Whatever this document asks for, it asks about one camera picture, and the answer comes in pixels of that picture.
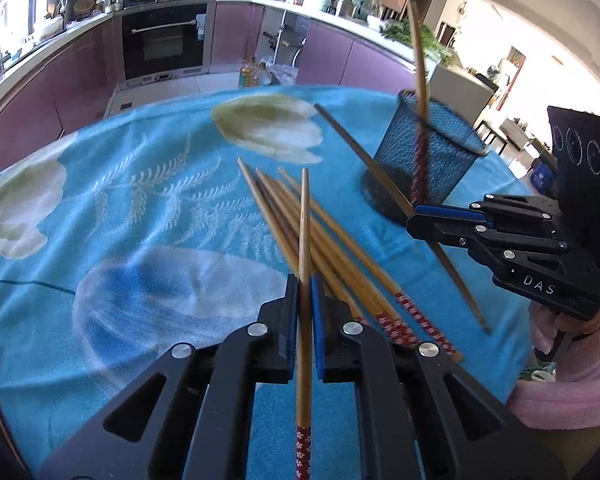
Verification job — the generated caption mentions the bunch of green vegetables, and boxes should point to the bunch of green vegetables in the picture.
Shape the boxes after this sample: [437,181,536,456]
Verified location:
[380,17,458,66]

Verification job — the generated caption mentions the person's right hand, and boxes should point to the person's right hand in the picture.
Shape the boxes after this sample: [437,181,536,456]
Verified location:
[529,303,563,356]

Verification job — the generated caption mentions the purple kitchen base cabinets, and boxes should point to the purple kitchen base cabinets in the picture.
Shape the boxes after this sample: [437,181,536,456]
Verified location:
[0,10,123,181]
[212,2,431,93]

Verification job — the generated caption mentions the person's right forearm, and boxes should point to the person's right forearm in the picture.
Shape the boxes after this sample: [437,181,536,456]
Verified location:
[505,305,600,431]

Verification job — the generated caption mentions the bamboo chopstick with patterned end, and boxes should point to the bamboo chopstick with patterned end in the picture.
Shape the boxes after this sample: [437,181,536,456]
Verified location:
[295,167,315,480]
[407,1,431,201]

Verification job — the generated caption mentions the yellow cooking oil bottle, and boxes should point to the yellow cooking oil bottle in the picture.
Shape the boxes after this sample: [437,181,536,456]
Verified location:
[238,56,260,88]

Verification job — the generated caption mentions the blue floral tablecloth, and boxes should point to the blue floral tablecloth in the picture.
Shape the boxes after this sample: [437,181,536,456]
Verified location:
[0,85,536,480]

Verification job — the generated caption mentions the black wire mesh holder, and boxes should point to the black wire mesh holder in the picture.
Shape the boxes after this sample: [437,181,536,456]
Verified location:
[362,89,491,223]

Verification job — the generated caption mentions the bunch of bamboo chopsticks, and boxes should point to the bunch of bamboo chopsticks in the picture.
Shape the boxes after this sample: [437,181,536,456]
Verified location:
[236,157,465,365]

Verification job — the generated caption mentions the dark brown chopstick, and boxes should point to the dark brown chopstick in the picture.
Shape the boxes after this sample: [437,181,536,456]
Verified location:
[313,104,492,336]

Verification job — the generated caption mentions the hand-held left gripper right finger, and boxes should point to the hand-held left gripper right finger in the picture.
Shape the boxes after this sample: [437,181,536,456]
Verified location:
[310,275,567,480]

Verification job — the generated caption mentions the crumpled plastic bag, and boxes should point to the crumpled plastic bag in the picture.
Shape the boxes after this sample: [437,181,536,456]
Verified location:
[267,62,298,86]

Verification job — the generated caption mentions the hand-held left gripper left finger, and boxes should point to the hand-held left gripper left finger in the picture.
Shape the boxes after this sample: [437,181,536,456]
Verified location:
[40,274,301,480]

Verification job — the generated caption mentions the black built-in oven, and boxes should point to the black built-in oven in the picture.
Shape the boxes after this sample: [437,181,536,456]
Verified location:
[121,4,210,81]

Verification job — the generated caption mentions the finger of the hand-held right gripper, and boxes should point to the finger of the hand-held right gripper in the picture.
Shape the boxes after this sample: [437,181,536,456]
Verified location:
[413,193,564,242]
[406,212,570,272]

